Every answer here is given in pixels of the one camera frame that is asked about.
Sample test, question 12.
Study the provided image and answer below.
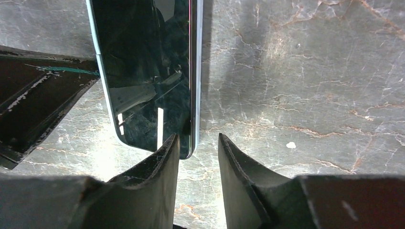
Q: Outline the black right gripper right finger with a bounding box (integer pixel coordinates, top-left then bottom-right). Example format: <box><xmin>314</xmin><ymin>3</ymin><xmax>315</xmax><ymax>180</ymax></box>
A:
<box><xmin>218</xmin><ymin>134</ymin><xmax>405</xmax><ymax>229</ymax></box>

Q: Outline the light blue phone case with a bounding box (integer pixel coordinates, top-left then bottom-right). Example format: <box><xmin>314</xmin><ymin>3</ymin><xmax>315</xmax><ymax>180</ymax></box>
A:
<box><xmin>85</xmin><ymin>0</ymin><xmax>204</xmax><ymax>160</ymax></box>

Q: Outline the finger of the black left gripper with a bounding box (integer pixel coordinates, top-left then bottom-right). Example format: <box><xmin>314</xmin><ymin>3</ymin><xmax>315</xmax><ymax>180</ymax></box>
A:
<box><xmin>0</xmin><ymin>46</ymin><xmax>100</xmax><ymax>169</ymax></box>

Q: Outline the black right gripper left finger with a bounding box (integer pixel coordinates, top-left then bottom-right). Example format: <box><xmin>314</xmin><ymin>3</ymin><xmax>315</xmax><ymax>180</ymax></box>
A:
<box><xmin>0</xmin><ymin>134</ymin><xmax>180</xmax><ymax>229</ymax></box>

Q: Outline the black phone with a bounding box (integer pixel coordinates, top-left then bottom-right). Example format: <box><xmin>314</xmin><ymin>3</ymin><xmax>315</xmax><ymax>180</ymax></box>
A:
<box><xmin>90</xmin><ymin>0</ymin><xmax>193</xmax><ymax>160</ymax></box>

